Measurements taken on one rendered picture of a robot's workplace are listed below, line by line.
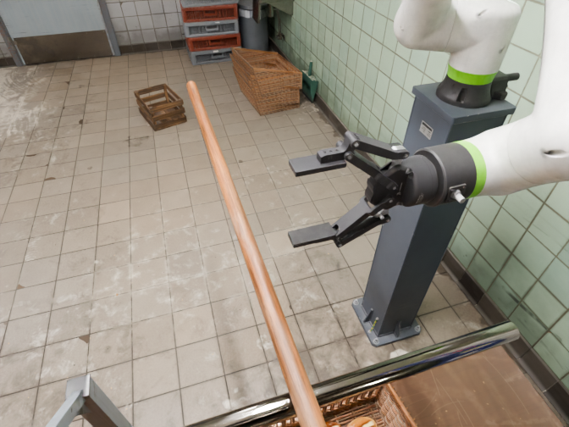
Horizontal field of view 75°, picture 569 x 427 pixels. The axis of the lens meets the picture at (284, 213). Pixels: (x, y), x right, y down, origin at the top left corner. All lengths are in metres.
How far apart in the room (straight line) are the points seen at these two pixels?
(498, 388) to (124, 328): 1.62
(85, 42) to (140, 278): 3.58
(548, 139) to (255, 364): 1.56
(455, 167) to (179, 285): 1.78
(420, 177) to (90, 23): 4.87
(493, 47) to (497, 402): 0.96
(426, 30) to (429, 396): 0.99
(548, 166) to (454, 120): 0.55
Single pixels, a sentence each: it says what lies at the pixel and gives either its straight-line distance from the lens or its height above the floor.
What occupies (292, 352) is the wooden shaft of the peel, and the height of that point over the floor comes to 1.21.
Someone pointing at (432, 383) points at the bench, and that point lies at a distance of 1.27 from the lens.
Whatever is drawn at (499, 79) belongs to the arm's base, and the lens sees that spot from 1.23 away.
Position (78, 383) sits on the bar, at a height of 0.95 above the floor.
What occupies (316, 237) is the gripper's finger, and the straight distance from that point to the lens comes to 0.57.
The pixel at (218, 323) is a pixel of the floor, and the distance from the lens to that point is 1.98.
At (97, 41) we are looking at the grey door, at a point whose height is 0.18.
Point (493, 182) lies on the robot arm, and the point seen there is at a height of 1.34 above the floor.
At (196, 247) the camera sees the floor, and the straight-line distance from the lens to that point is 2.31.
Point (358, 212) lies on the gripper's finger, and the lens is 0.58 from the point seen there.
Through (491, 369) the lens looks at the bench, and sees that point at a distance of 1.36.
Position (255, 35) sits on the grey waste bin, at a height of 0.25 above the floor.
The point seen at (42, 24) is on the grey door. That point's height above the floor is 0.41.
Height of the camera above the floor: 1.68
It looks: 43 degrees down
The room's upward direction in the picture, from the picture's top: straight up
